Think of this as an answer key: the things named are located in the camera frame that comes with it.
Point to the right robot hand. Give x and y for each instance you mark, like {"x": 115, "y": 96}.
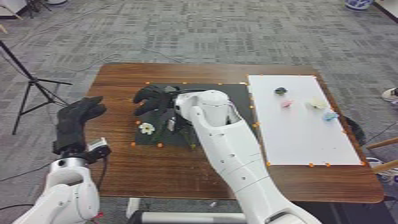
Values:
{"x": 155, "y": 98}

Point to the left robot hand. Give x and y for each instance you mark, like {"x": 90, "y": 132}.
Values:
{"x": 75, "y": 125}

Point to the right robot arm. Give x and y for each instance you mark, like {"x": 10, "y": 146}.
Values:
{"x": 234, "y": 150}

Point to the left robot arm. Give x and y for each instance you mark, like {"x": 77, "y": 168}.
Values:
{"x": 65, "y": 196}

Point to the white flower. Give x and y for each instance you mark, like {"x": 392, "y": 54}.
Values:
{"x": 147, "y": 128}

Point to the green sprig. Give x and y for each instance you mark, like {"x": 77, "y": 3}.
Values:
{"x": 191, "y": 137}

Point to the black tripod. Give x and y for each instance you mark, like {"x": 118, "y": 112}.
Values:
{"x": 33, "y": 86}

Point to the dark mat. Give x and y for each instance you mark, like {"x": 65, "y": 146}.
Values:
{"x": 237, "y": 95}

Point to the dark blue flower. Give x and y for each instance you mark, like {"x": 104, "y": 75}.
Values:
{"x": 282, "y": 90}

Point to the white sheet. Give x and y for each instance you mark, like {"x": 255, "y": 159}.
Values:
{"x": 299, "y": 123}

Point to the cream flower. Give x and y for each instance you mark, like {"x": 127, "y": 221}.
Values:
{"x": 319, "y": 103}

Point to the pale grey bar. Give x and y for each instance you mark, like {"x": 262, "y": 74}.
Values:
{"x": 196, "y": 218}

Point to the wooden chair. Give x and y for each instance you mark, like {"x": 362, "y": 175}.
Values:
{"x": 385, "y": 155}

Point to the blue and white vase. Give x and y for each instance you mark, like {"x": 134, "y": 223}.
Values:
{"x": 360, "y": 4}

